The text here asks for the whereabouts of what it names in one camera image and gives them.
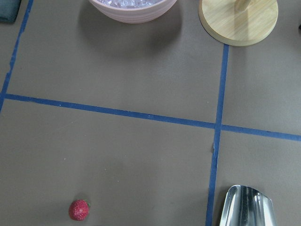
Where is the silver metal scoop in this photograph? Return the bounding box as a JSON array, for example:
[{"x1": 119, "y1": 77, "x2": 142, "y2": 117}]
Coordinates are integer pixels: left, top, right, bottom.
[{"x1": 219, "y1": 185, "x2": 277, "y2": 226}]

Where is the red strawberry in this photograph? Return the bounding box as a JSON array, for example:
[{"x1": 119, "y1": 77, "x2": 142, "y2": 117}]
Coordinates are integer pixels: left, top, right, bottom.
[{"x1": 68, "y1": 199, "x2": 90, "y2": 221}]

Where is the pink bowl with ice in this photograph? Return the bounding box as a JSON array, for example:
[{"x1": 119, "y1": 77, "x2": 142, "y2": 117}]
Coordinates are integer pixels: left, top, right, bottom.
[{"x1": 89, "y1": 0, "x2": 176, "y2": 24}]

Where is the wooden cup holder stand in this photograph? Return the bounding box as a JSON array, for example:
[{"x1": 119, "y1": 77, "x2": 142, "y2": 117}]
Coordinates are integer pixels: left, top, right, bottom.
[{"x1": 198, "y1": 0, "x2": 278, "y2": 47}]

